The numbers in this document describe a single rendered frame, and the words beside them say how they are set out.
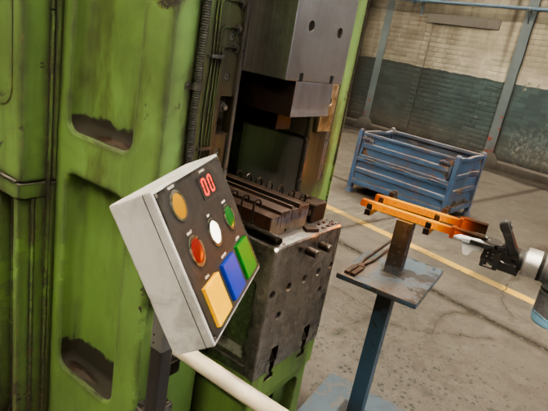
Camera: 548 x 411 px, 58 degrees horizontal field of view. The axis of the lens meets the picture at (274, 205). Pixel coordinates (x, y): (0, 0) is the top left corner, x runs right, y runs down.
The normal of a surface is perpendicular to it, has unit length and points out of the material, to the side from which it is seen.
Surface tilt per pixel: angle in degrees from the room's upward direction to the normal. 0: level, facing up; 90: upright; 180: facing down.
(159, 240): 90
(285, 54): 90
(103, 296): 90
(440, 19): 90
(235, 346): 42
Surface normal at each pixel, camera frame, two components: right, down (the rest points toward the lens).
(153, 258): -0.19, 0.28
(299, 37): 0.79, 0.32
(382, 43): -0.73, 0.09
